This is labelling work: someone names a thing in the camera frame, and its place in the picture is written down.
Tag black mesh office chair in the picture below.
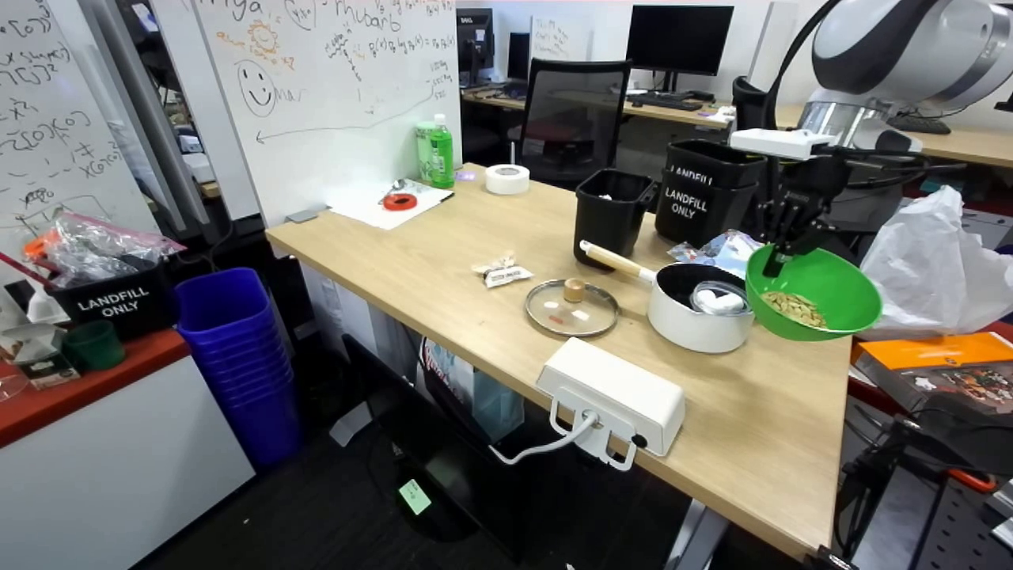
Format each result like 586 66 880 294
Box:
515 61 629 188

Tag small snack wrapper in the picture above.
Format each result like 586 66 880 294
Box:
475 259 531 291

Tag stacked black landfill bins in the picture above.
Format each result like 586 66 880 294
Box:
654 143 764 246

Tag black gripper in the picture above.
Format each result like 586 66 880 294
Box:
756 155 849 280

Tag stacked blue bins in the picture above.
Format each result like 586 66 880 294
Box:
175 266 305 468

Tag clear plastic wrapper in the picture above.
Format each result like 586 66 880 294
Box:
669 231 759 280

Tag white cabinet with red top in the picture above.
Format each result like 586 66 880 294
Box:
0 330 252 570

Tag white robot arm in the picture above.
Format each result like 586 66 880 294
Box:
729 0 1013 277

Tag white control box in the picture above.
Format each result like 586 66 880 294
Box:
501 339 686 472

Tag orange book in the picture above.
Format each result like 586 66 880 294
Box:
856 334 1013 370

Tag white plastic bag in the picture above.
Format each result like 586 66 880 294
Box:
861 188 1013 336

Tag black computer monitor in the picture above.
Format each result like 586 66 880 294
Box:
626 8 735 91

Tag glass lid with wooden knob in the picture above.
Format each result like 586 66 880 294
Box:
523 280 622 339

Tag small black bin with paper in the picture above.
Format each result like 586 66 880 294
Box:
574 168 654 263

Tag white pot with wooden handle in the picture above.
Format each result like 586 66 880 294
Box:
578 240 750 356

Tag green cup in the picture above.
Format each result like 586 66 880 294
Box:
62 319 126 370

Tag red tape roll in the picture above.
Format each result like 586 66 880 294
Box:
380 189 419 213

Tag black bin with clutter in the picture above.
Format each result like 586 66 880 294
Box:
21 213 183 342

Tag green plastic bowl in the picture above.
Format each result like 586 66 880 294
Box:
747 246 884 342

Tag white tape roll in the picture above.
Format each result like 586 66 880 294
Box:
485 166 528 198

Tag right whiteboard with drawings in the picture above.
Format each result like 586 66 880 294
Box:
193 0 459 224

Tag green wipes bottle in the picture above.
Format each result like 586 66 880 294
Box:
415 114 455 189

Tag left whiteboard with writing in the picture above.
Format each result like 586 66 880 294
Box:
0 0 160 253

